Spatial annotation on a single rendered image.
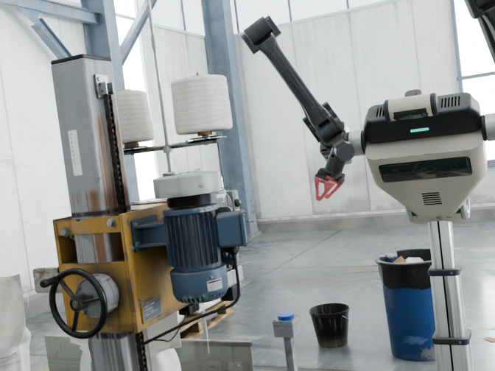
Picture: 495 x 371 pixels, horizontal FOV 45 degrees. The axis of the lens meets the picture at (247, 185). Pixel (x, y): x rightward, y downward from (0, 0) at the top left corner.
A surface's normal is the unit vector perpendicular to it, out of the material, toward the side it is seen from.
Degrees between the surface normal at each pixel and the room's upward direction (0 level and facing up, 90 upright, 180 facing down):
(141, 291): 90
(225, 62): 90
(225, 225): 90
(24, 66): 90
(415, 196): 130
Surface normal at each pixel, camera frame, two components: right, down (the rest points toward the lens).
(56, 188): 0.90, -0.09
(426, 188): -0.25, 0.71
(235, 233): -0.03, 0.06
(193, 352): -0.43, 0.10
